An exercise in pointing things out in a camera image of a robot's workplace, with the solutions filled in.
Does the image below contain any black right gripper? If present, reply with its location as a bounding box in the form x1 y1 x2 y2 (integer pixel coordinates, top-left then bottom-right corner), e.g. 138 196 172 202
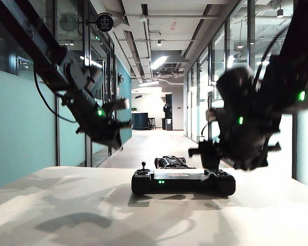
188 140 282 171

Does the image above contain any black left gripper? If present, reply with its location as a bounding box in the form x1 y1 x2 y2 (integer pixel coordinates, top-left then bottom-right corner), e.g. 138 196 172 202
92 119 133 151

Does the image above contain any black dual-joystick remote control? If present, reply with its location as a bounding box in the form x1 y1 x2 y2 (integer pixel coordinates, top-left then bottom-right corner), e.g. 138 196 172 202
131 161 236 197

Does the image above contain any black quadruped robot dog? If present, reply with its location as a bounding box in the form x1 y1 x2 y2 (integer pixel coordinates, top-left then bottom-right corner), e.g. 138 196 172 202
154 155 196 170

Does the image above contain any dark teal counter cabinet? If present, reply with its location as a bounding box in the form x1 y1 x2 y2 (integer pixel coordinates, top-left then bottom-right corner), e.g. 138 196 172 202
131 112 150 131

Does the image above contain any black standing kiosk machine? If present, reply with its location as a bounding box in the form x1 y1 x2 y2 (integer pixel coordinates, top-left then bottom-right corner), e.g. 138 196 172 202
162 104 173 131

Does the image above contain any white linear ceiling light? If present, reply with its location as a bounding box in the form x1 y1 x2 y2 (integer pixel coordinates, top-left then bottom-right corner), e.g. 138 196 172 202
150 55 168 70

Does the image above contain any round black hanging sign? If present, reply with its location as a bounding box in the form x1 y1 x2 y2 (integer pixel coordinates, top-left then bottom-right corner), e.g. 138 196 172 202
94 12 114 32

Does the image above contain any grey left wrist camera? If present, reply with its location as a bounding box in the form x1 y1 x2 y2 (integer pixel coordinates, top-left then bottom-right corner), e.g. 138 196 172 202
106 98 131 112

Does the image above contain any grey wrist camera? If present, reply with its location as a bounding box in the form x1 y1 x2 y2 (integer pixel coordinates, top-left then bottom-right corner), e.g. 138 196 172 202
106 98 131 112
205 109 219 122

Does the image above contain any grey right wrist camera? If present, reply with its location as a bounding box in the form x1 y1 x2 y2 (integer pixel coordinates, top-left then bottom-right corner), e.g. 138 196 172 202
205 109 219 122

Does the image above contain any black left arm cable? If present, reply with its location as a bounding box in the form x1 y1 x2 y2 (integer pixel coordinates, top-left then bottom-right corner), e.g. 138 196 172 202
33 71 78 124

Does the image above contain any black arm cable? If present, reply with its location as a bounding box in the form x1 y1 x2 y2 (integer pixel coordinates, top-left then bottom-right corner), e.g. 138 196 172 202
254 27 288 85
33 71 78 124

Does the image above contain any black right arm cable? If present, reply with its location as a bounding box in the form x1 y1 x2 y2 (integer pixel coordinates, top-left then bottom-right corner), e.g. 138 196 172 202
254 27 288 85

